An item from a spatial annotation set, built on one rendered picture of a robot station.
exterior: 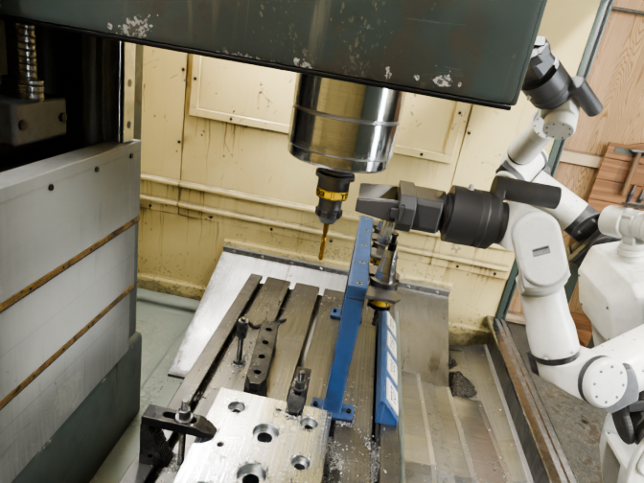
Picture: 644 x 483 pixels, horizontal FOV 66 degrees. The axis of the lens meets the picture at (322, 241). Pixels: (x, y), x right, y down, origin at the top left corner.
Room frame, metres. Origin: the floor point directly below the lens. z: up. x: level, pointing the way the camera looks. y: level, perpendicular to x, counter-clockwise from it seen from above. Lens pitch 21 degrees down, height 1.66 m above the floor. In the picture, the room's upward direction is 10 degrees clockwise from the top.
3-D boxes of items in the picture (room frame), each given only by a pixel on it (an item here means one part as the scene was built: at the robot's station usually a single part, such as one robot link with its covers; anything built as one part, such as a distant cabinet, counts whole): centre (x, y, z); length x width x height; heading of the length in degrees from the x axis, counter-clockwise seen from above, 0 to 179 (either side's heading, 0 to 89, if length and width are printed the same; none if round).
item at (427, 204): (0.74, -0.16, 1.45); 0.13 x 0.12 x 0.10; 176
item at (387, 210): (0.70, -0.07, 1.45); 0.06 x 0.02 x 0.03; 86
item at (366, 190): (0.79, -0.08, 1.45); 0.06 x 0.02 x 0.03; 86
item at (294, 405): (0.84, -0.01, 0.97); 0.13 x 0.03 x 0.15; 176
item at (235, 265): (1.40, -0.05, 0.75); 0.89 x 0.70 x 0.26; 86
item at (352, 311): (0.91, -0.09, 1.05); 0.10 x 0.05 x 0.30; 86
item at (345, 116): (0.75, 0.00, 1.56); 0.16 x 0.16 x 0.12
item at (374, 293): (0.90, -0.14, 1.21); 0.07 x 0.05 x 0.01; 86
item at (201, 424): (0.69, 0.19, 0.97); 0.13 x 0.03 x 0.15; 86
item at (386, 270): (0.96, -0.14, 1.26); 0.04 x 0.04 x 0.07
